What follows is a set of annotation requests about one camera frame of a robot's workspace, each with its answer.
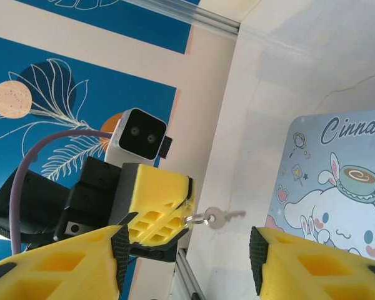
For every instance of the aluminium frame post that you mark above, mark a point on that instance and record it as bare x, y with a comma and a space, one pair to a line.
218, 23

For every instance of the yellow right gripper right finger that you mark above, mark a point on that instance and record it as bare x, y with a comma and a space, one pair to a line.
278, 281

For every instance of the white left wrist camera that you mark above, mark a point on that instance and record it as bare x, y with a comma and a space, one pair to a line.
140, 134

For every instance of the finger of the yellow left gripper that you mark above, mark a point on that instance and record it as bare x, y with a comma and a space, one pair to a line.
156, 187
193, 206

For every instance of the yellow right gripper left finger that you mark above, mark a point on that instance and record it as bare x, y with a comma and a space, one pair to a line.
100, 248

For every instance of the aluminium side rail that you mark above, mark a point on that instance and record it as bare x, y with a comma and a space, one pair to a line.
187, 275

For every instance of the clear plastic bag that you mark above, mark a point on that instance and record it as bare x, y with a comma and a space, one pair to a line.
331, 150

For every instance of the small silver key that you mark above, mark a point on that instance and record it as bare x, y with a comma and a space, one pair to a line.
219, 221

